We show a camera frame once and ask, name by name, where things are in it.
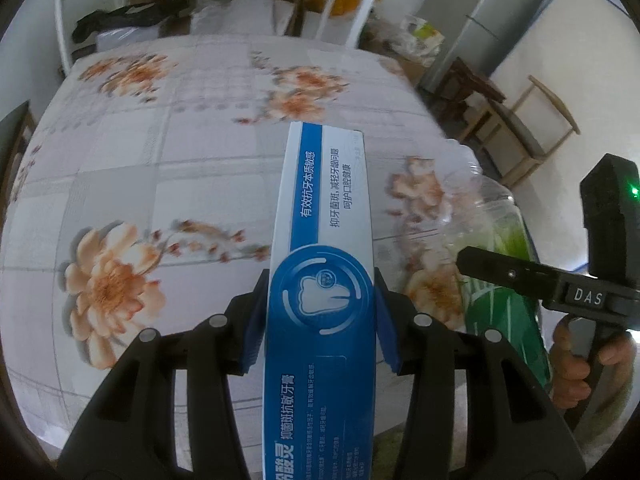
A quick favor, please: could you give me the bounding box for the white sack under shelf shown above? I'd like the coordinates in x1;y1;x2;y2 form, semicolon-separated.
190;0;276;36

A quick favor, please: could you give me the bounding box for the dark wooden stool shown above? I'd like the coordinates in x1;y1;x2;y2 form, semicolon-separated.
432;56;506;122

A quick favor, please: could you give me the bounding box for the clear plastic trash bag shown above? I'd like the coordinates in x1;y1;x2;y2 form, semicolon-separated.
387;140;551;388

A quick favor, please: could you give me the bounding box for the cardboard box with clutter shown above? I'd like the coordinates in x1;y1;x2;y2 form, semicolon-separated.
369;15;445;87

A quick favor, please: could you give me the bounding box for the right hand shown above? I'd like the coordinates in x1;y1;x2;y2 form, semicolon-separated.
549;316;634;411

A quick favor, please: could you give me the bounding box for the floral tablecloth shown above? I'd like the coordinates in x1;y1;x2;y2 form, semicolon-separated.
1;35;482;479

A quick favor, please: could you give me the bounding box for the black bag under shelf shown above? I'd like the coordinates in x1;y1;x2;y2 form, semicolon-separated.
72;0;190;44

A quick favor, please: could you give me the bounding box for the blue toothpaste box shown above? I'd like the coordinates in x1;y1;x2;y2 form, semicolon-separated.
262;122;376;479

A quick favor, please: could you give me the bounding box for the green label plastic bottle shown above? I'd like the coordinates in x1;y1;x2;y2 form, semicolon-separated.
442;177;551;389

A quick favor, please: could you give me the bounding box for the wooden chair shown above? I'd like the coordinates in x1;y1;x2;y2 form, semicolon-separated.
457;75;582;190

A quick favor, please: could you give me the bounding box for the grey refrigerator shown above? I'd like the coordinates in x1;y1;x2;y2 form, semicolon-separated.
416;0;544;92

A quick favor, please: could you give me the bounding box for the white mattress blue trim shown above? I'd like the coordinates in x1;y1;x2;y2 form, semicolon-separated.
491;0;639;270

